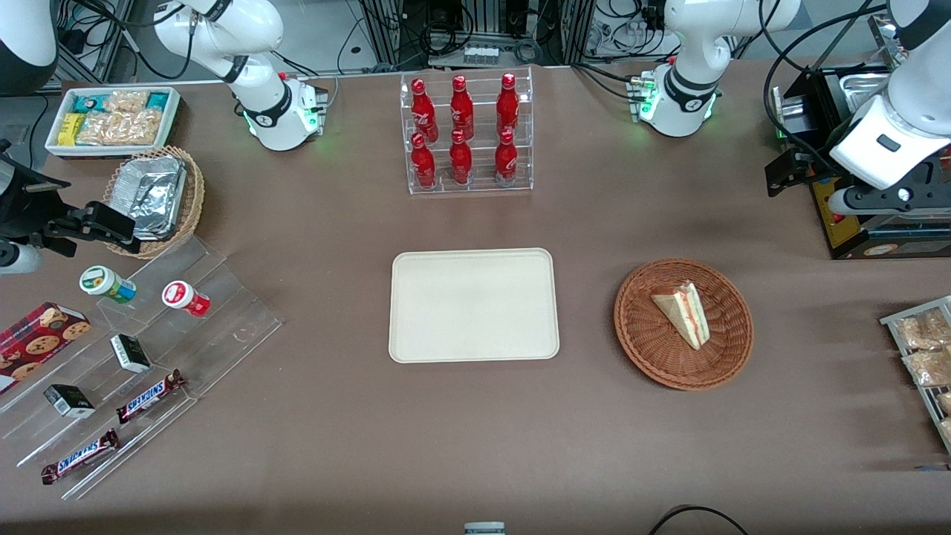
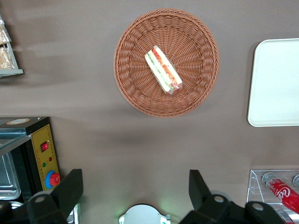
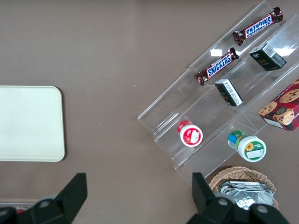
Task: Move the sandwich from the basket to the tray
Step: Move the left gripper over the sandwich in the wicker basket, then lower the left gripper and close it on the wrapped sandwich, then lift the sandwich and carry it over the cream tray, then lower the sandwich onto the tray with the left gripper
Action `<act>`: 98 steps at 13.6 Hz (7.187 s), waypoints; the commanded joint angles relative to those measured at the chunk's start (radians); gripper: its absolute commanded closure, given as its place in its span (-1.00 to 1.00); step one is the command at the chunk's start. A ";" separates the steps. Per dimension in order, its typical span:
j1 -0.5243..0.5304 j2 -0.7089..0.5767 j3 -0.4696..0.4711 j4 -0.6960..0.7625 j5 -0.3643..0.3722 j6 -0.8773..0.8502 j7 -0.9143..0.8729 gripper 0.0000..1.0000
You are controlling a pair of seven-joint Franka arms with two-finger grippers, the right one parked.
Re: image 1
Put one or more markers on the clear bagged pastry snack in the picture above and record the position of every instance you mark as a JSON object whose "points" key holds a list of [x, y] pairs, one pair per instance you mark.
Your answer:
{"points": [[921, 331], [929, 368]]}

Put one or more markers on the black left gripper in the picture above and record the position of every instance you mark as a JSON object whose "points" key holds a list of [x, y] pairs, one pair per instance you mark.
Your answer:
{"points": [[819, 146]]}

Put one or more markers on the small black carton box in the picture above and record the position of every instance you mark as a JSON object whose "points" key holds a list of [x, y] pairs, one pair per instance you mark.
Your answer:
{"points": [[130, 353], [68, 401]]}

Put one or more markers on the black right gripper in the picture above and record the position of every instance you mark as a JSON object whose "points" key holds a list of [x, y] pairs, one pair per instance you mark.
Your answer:
{"points": [[22, 206]]}

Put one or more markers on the triangular sandwich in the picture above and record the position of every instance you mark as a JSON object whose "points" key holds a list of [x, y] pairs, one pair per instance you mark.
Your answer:
{"points": [[687, 316]]}

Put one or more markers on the clear acrylic bottle rack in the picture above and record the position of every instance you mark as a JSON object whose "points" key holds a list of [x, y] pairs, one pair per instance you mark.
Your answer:
{"points": [[484, 111]]}

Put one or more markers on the stainless steel food pan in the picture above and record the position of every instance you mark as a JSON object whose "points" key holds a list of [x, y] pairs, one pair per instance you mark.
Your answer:
{"points": [[865, 89]]}

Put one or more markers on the white power strip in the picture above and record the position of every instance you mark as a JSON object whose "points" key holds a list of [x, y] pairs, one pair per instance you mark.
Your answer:
{"points": [[481, 54]]}

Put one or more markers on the silver foil packets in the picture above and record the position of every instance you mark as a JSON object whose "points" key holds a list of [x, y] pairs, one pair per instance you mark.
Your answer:
{"points": [[152, 193]]}

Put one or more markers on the brown round wicker basket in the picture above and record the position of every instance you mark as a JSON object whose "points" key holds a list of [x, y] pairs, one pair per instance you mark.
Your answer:
{"points": [[669, 357]]}

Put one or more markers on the green lid yogurt cup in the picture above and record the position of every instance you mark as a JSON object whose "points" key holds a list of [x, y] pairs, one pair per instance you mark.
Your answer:
{"points": [[100, 281]]}

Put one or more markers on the white plastic snack bin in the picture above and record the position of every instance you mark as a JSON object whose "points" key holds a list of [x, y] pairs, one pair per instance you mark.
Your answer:
{"points": [[56, 149]]}

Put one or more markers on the beige rectangular serving tray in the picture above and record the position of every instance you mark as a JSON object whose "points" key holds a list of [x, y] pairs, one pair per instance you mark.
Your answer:
{"points": [[475, 305]]}

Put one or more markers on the clear acrylic stepped display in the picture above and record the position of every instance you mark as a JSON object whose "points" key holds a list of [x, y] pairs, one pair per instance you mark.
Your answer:
{"points": [[223, 297]]}

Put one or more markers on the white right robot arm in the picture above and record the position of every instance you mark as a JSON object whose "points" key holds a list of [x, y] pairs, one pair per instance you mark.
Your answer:
{"points": [[260, 104]]}

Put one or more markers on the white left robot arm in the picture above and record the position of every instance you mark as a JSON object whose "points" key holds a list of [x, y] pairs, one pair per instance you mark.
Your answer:
{"points": [[691, 74]]}

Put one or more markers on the grey white device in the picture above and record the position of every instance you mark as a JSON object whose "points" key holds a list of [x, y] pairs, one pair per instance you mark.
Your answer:
{"points": [[484, 529]]}

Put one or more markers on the yellow snack packet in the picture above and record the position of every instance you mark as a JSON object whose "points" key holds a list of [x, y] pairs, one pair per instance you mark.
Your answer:
{"points": [[70, 128]]}

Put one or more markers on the light tan wicker basket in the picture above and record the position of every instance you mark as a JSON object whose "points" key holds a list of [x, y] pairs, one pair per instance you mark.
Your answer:
{"points": [[193, 200]]}

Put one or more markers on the red lid yogurt cup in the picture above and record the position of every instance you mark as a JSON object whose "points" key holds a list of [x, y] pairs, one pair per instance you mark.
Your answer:
{"points": [[180, 296]]}

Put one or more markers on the Snickers chocolate bar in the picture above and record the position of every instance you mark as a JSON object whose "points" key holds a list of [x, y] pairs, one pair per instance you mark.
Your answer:
{"points": [[148, 397], [80, 456]]}

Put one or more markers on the tray of packaged pastries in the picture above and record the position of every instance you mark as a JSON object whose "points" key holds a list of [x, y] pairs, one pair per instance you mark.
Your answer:
{"points": [[891, 321]]}

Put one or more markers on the aluminium profile equipment frame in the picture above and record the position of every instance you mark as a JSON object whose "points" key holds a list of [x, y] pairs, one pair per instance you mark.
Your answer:
{"points": [[383, 30]]}

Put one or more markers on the red chocolate chip cookie box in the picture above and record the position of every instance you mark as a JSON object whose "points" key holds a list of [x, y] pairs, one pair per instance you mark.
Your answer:
{"points": [[37, 342]]}

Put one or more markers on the teal snack packet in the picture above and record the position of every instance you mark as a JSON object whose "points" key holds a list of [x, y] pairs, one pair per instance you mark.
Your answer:
{"points": [[89, 102], [158, 99]]}

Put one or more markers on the clear bag of crackers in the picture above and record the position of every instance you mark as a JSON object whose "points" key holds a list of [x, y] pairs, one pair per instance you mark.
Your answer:
{"points": [[122, 128], [126, 102]]}

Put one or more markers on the black hot food warmer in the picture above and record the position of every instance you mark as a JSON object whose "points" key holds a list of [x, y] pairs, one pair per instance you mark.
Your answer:
{"points": [[843, 227]]}

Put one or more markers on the red aluminium cola bottle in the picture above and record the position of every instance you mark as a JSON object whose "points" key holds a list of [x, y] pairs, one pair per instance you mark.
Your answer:
{"points": [[421, 110], [423, 162], [506, 157], [461, 108], [461, 160], [507, 105]]}

